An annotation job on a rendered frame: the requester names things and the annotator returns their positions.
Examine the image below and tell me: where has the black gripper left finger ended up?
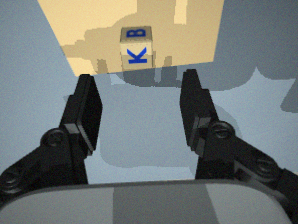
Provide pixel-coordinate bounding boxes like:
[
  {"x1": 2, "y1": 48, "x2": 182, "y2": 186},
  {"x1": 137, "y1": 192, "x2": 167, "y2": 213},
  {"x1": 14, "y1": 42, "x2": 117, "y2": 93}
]
[{"x1": 0, "y1": 74, "x2": 103, "y2": 208}]

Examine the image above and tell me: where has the beige flat mat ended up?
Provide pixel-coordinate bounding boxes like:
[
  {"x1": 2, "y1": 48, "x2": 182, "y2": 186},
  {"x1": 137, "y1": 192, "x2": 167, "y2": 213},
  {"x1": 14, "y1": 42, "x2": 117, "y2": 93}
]
[{"x1": 38, "y1": 0, "x2": 224, "y2": 76}]

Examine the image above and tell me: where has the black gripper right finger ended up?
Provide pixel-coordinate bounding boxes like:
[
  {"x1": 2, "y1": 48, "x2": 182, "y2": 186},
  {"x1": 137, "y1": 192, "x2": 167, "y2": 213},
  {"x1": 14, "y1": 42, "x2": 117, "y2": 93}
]
[{"x1": 180, "y1": 69, "x2": 298, "y2": 224}]

